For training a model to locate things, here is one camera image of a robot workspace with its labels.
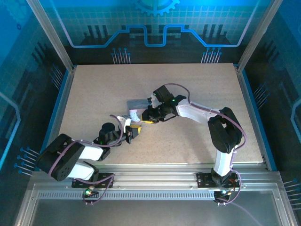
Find aluminium frame post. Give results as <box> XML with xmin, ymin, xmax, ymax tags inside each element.
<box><xmin>25</xmin><ymin>0</ymin><xmax>77</xmax><ymax>73</ymax></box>
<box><xmin>236</xmin><ymin>0</ymin><xmax>284</xmax><ymax>73</ymax></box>

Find grey metal panel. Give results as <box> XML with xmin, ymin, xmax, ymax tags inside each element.
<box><xmin>14</xmin><ymin>183</ymin><xmax>297</xmax><ymax>226</ymax></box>

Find slotted grey cable duct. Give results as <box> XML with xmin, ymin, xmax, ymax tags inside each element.
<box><xmin>37</xmin><ymin>191</ymin><xmax>218</xmax><ymax>201</ymax></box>

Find grey printed tin box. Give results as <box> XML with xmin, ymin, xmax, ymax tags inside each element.
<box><xmin>126</xmin><ymin>99</ymin><xmax>151</xmax><ymax>123</ymax></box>

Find aluminium side rail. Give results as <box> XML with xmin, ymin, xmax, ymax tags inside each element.
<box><xmin>48</xmin><ymin>67</ymin><xmax>77</xmax><ymax>165</ymax></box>
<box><xmin>235</xmin><ymin>65</ymin><xmax>271</xmax><ymax>171</ymax></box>

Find right controller board with LED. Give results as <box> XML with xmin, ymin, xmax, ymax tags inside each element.
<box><xmin>214</xmin><ymin>189</ymin><xmax>232</xmax><ymax>201</ymax></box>

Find aluminium mounting rail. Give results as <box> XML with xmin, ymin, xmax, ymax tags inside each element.
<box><xmin>30</xmin><ymin>163</ymin><xmax>283</xmax><ymax>192</ymax></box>

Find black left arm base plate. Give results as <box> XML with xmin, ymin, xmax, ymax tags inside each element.
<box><xmin>71</xmin><ymin>173</ymin><xmax>115</xmax><ymax>189</ymax></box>

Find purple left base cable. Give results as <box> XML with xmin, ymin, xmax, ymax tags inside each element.
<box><xmin>82</xmin><ymin>174</ymin><xmax>115</xmax><ymax>206</ymax></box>

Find left controller board with LED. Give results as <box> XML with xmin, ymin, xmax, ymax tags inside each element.
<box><xmin>83</xmin><ymin>187</ymin><xmax>99</xmax><ymax>197</ymax></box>

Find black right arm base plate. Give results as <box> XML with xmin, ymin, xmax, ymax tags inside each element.
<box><xmin>197</xmin><ymin>171</ymin><xmax>240</xmax><ymax>189</ymax></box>

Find purple cable under panel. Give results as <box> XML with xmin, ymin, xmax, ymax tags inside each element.
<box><xmin>227</xmin><ymin>202</ymin><xmax>262</xmax><ymax>226</ymax></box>

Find blue side trim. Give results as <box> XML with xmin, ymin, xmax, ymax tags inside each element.
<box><xmin>42</xmin><ymin>69</ymin><xmax>71</xmax><ymax>151</ymax></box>
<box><xmin>241</xmin><ymin>69</ymin><xmax>278</xmax><ymax>172</ymax></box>

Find controller board with led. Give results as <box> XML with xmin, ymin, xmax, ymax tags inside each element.
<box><xmin>214</xmin><ymin>189</ymin><xmax>232</xmax><ymax>201</ymax></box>
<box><xmin>83</xmin><ymin>187</ymin><xmax>99</xmax><ymax>197</ymax></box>

